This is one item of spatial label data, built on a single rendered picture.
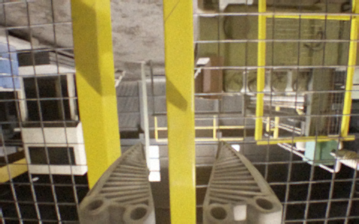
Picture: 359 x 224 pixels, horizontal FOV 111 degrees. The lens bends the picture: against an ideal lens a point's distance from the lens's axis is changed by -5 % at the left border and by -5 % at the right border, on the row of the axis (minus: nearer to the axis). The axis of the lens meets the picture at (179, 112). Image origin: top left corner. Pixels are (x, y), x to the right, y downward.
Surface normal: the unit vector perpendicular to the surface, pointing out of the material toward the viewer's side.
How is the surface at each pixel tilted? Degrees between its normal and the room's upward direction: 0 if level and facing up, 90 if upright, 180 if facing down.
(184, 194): 90
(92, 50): 90
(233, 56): 90
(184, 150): 90
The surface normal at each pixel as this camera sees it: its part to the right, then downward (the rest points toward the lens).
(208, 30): -0.02, 0.12
